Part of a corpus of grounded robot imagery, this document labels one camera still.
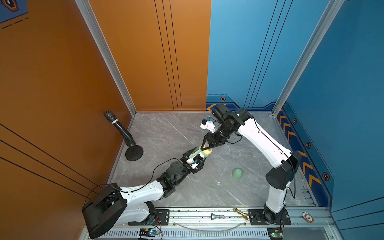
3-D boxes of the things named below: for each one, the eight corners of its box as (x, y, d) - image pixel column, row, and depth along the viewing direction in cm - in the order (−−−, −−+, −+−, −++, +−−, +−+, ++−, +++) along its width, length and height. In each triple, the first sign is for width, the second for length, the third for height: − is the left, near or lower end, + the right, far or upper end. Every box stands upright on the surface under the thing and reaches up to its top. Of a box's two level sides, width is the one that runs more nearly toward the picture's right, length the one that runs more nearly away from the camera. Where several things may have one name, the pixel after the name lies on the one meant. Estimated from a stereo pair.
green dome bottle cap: (233, 179, 88) (234, 176, 85) (231, 170, 91) (232, 167, 88) (242, 179, 88) (243, 176, 85) (240, 170, 91) (241, 167, 88)
